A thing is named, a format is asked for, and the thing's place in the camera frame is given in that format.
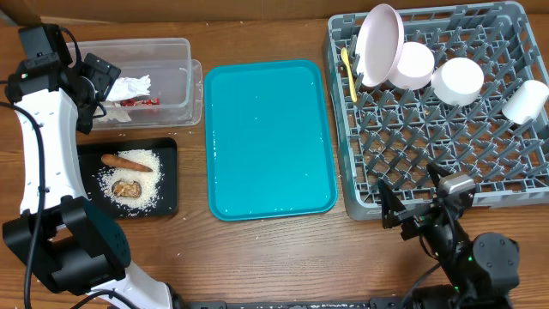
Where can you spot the grey dish rack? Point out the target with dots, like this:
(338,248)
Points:
(392,133)

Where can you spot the teal serving tray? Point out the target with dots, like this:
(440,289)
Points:
(268,144)

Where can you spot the white upturned cup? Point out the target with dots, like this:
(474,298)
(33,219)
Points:
(526,103)

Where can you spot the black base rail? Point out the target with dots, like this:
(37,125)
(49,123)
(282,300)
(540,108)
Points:
(373,303)

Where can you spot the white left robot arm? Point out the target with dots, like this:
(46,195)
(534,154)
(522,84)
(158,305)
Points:
(64,240)

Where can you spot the red snack wrapper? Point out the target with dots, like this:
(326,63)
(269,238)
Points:
(135,102)

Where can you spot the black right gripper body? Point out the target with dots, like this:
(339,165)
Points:
(413,221)

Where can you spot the brown meat patty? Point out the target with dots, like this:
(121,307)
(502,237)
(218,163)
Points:
(126,189)

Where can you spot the yellow plastic spoon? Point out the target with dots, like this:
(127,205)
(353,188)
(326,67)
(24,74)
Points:
(345,57)

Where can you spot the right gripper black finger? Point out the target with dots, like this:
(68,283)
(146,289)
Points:
(394,213)
(436,173)

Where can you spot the white bowl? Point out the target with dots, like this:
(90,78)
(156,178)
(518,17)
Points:
(458,82)

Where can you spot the brown carrot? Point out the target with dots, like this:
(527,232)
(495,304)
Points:
(112,160)

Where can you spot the white tissue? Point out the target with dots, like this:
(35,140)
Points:
(124,88)

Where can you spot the black plastic tray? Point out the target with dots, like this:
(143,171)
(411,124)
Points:
(165,148)

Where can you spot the white round plate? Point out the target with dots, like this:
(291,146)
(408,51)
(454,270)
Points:
(379,45)

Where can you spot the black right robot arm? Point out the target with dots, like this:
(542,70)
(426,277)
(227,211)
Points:
(469,273)

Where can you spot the clear plastic storage bin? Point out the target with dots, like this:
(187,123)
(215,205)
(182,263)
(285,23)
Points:
(176,80)

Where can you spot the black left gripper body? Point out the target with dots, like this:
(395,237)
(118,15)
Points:
(99,77)

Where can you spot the pile of white rice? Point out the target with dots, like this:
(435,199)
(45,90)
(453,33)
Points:
(150,182)

